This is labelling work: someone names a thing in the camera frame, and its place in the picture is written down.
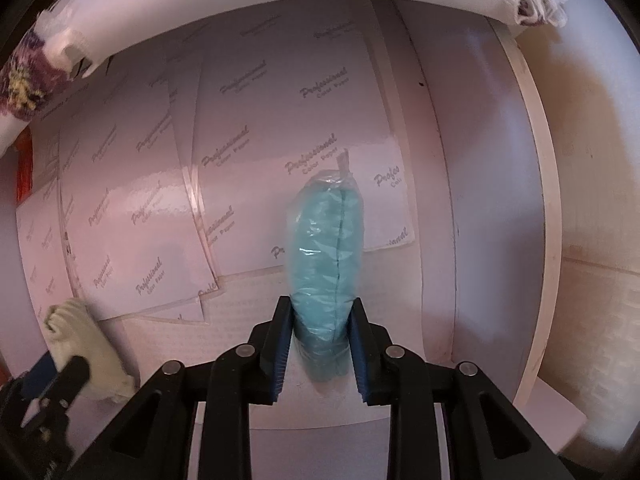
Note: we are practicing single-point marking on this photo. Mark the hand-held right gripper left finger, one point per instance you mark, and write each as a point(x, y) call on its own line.
point(282, 355)

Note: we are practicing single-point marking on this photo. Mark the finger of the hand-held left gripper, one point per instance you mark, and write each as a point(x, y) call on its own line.
point(70, 380)
point(40, 375)

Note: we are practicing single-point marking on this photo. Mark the white text document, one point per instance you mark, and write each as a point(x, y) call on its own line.
point(225, 320)

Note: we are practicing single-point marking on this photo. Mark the light green sock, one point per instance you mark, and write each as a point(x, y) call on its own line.
point(95, 350)

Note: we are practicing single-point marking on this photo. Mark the red booklet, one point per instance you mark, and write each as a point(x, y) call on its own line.
point(23, 170)

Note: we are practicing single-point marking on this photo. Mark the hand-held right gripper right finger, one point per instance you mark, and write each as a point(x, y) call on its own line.
point(359, 355)

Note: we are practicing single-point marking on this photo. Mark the spread of printed glossy paper sheets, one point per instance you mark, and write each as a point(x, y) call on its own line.
point(280, 125)

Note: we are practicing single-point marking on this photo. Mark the teal cloth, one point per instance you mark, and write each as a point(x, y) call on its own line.
point(322, 260)

